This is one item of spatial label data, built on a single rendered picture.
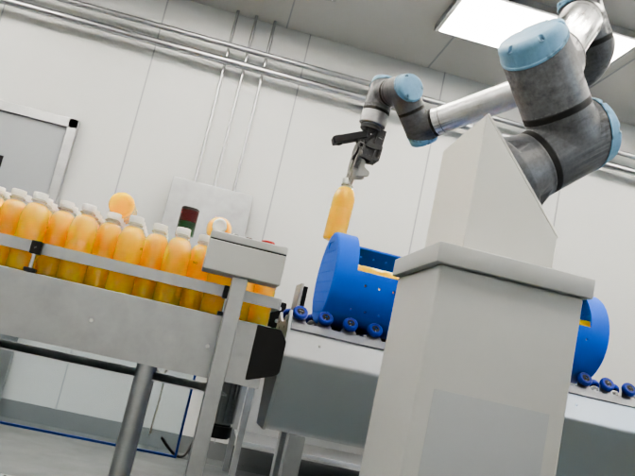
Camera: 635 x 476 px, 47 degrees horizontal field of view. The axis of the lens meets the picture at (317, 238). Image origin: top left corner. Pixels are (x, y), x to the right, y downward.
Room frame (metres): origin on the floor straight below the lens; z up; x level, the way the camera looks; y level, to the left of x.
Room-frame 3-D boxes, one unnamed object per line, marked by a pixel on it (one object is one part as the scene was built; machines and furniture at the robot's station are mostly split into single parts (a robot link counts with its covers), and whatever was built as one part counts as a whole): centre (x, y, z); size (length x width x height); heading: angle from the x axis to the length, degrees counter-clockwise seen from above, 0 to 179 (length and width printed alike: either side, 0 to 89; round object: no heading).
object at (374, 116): (2.33, -0.10, 1.65); 0.10 x 0.09 x 0.05; 10
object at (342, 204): (2.33, -0.05, 1.32); 0.07 x 0.07 x 0.19
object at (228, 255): (1.89, 0.17, 1.05); 0.20 x 0.10 x 0.10; 99
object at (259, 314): (2.10, 0.12, 1.00); 0.07 x 0.07 x 0.19
